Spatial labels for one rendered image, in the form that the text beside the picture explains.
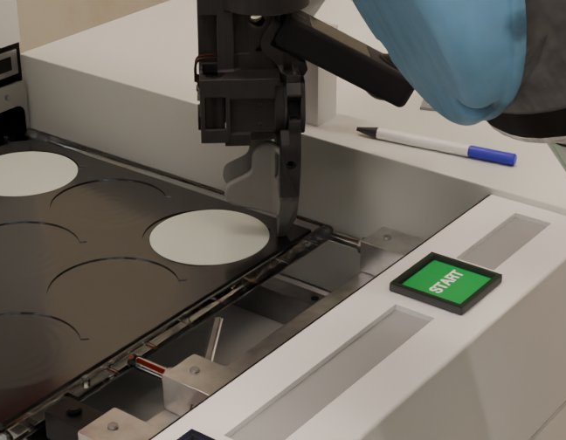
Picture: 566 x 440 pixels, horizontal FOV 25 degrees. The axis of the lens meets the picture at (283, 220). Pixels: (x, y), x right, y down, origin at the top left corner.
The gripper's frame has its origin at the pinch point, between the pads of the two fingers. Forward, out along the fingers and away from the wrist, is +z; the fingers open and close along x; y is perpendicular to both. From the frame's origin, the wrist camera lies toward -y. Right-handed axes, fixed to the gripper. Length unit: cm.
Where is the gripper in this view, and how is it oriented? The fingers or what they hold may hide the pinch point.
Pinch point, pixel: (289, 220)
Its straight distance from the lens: 105.5
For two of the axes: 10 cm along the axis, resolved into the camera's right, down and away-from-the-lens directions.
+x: 0.7, 4.5, -8.9
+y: -10.0, 0.3, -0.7
